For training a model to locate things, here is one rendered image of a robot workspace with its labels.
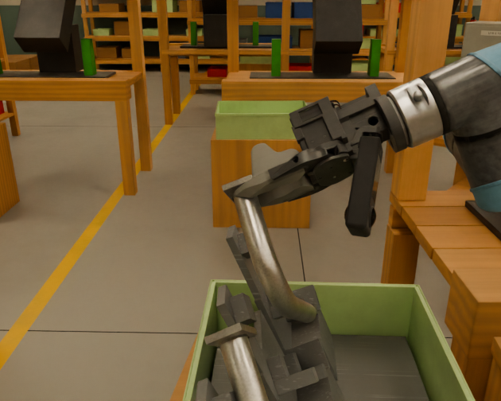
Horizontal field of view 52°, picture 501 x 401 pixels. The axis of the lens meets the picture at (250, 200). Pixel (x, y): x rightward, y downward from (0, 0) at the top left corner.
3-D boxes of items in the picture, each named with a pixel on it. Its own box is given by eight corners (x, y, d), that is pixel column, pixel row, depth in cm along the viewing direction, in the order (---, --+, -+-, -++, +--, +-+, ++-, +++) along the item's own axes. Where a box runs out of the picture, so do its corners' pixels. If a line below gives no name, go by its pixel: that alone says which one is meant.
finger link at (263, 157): (224, 164, 65) (292, 138, 65) (238, 204, 63) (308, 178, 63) (219, 153, 63) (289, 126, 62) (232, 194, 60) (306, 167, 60)
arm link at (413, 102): (441, 145, 63) (444, 114, 56) (406, 160, 64) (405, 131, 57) (415, 98, 66) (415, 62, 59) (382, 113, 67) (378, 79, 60)
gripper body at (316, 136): (296, 142, 69) (379, 104, 68) (318, 196, 66) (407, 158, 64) (282, 114, 63) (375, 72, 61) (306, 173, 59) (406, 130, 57)
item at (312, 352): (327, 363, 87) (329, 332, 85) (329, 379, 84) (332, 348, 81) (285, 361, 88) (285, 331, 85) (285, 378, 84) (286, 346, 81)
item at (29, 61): (21, 90, 846) (16, 62, 830) (-30, 90, 844) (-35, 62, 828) (45, 79, 957) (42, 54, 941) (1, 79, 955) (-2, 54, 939)
